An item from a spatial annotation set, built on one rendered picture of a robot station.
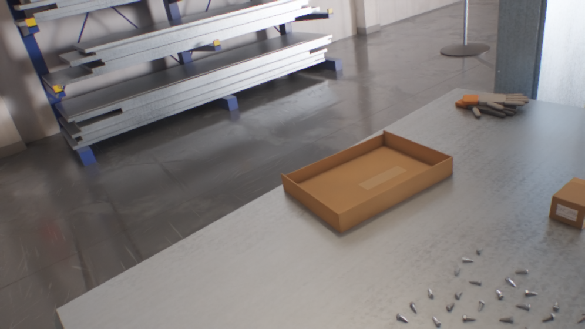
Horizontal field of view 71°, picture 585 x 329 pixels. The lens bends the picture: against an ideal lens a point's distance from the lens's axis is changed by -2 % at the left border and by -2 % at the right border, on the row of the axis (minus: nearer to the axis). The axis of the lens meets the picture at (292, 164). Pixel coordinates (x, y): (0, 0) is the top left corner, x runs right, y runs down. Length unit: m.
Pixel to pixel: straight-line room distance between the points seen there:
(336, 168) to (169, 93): 2.85
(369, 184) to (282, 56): 3.43
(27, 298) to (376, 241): 1.90
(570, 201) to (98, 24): 4.53
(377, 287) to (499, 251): 0.29
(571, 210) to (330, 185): 0.63
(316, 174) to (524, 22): 1.17
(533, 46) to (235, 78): 2.89
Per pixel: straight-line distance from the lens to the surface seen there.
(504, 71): 2.18
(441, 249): 1.04
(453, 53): 5.09
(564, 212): 1.16
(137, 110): 3.93
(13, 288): 2.66
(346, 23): 6.61
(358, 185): 1.28
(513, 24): 2.12
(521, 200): 1.24
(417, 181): 1.22
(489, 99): 1.80
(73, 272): 2.52
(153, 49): 3.98
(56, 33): 4.87
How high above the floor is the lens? 1.32
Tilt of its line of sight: 27 degrees down
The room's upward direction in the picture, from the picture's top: 10 degrees counter-clockwise
